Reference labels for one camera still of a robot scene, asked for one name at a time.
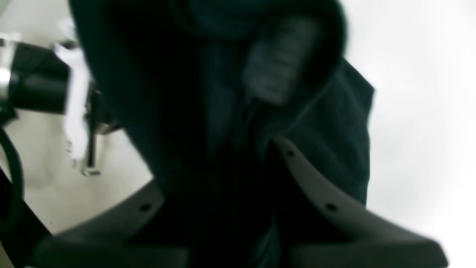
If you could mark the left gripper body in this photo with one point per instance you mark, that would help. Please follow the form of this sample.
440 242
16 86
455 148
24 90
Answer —
34 78

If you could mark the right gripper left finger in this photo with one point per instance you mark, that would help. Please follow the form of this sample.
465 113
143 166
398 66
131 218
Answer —
102 242

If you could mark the black graphic t-shirt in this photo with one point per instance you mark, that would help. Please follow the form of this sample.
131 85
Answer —
202 86

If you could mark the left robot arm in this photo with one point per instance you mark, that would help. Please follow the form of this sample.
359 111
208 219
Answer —
20 228

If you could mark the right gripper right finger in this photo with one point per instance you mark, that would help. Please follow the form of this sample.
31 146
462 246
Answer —
353 230

